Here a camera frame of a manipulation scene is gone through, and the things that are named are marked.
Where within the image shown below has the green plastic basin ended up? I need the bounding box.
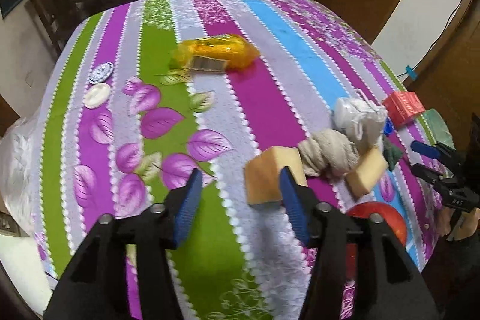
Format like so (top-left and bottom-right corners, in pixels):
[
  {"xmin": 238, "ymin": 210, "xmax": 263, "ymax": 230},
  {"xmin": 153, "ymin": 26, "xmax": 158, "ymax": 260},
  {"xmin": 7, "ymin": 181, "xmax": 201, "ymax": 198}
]
[{"xmin": 422, "ymin": 109, "xmax": 456, "ymax": 152}]

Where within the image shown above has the white round cap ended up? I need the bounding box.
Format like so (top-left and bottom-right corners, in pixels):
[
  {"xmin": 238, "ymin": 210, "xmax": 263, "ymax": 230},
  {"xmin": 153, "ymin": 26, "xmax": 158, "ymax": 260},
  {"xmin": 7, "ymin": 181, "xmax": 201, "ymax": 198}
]
[{"xmin": 83, "ymin": 83, "xmax": 112, "ymax": 110}]

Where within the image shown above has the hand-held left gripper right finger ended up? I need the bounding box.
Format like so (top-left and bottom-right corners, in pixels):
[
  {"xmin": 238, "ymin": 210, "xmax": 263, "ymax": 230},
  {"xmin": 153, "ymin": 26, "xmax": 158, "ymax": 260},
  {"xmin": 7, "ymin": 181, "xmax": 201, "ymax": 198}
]
[{"xmin": 279, "ymin": 167, "xmax": 439, "ymax": 320}]

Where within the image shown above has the white plastic bag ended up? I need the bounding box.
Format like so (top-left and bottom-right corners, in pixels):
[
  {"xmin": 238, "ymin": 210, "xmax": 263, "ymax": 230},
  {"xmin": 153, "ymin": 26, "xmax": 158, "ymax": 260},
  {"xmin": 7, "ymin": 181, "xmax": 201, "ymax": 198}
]
[{"xmin": 0, "ymin": 116, "xmax": 49, "ymax": 228}]

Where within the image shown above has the yellow plastic wrapper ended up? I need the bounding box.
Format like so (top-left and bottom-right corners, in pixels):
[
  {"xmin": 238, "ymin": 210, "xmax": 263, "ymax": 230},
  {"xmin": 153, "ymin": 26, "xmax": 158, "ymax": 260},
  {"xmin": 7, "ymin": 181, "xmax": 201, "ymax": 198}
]
[{"xmin": 169, "ymin": 34, "xmax": 260, "ymax": 75}]

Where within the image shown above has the green crumpled cloth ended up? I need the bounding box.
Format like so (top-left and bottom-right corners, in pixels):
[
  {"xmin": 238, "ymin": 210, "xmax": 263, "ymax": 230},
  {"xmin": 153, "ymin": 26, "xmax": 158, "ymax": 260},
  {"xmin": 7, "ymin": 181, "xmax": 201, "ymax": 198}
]
[{"xmin": 382, "ymin": 138, "xmax": 404, "ymax": 171}]

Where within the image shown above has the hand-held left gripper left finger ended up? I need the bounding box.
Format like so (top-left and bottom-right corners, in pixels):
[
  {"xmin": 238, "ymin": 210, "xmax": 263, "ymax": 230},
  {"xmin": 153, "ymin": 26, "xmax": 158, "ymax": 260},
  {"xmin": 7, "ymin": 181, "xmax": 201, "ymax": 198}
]
[{"xmin": 44, "ymin": 170, "xmax": 203, "ymax": 320}]

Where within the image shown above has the beige crumpled cloth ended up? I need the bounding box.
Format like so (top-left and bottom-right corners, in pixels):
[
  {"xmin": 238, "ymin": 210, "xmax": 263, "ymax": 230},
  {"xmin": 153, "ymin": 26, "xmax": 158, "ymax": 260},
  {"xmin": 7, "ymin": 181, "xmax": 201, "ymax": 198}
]
[{"xmin": 298, "ymin": 129, "xmax": 366, "ymax": 179}]

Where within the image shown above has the person's right hand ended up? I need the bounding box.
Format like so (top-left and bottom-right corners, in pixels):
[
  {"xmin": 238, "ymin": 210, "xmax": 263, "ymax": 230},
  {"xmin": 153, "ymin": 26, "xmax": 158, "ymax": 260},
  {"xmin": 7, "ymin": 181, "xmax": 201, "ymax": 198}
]
[{"xmin": 437, "ymin": 207, "xmax": 480, "ymax": 243}]

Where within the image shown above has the red apple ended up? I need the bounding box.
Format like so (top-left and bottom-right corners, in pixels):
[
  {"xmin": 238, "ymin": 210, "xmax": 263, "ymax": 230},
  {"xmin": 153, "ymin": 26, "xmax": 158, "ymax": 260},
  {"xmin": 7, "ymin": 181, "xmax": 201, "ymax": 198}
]
[{"xmin": 345, "ymin": 202, "xmax": 408, "ymax": 279}]

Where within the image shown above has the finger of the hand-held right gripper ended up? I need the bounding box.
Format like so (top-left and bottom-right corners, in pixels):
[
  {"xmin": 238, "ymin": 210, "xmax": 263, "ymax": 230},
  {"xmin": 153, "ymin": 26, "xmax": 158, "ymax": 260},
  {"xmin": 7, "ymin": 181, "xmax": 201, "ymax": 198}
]
[
  {"xmin": 410, "ymin": 140, "xmax": 464, "ymax": 172},
  {"xmin": 412, "ymin": 163, "xmax": 456, "ymax": 195}
]

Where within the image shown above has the tan sponge block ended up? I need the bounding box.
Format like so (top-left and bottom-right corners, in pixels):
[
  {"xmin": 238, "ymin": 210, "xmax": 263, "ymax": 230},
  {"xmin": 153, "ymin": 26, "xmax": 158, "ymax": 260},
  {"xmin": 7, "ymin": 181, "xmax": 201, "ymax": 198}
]
[
  {"xmin": 345, "ymin": 146, "xmax": 389, "ymax": 198},
  {"xmin": 244, "ymin": 145, "xmax": 309, "ymax": 210}
]

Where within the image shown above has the striped floral tablecloth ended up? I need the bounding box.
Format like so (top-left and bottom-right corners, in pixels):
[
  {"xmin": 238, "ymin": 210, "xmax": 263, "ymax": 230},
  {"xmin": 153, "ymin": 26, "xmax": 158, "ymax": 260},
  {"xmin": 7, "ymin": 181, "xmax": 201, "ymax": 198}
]
[{"xmin": 35, "ymin": 0, "xmax": 448, "ymax": 320}]

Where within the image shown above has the blue patterned bottle cap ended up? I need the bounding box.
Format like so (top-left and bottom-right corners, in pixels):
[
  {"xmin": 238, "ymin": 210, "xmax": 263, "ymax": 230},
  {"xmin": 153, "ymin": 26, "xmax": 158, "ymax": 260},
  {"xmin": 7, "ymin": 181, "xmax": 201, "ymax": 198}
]
[{"xmin": 89, "ymin": 62, "xmax": 113, "ymax": 84}]

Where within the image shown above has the black wall cable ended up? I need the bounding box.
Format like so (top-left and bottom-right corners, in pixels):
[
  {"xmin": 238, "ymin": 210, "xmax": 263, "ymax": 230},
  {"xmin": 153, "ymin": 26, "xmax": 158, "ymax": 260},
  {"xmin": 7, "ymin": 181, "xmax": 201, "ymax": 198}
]
[{"xmin": 397, "ymin": 0, "xmax": 471, "ymax": 77}]

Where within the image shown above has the red rectangular box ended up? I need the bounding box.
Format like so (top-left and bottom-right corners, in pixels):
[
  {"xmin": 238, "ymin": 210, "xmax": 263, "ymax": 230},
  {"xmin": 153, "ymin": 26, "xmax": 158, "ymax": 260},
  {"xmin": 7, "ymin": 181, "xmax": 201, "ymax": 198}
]
[{"xmin": 382, "ymin": 91, "xmax": 425, "ymax": 127}]

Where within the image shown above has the dark wooden chair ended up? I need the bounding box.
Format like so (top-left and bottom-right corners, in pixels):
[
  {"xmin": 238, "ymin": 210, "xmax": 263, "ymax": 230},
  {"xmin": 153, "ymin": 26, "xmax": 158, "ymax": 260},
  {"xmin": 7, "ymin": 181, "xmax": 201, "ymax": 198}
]
[{"xmin": 28, "ymin": 0, "xmax": 80, "ymax": 59}]

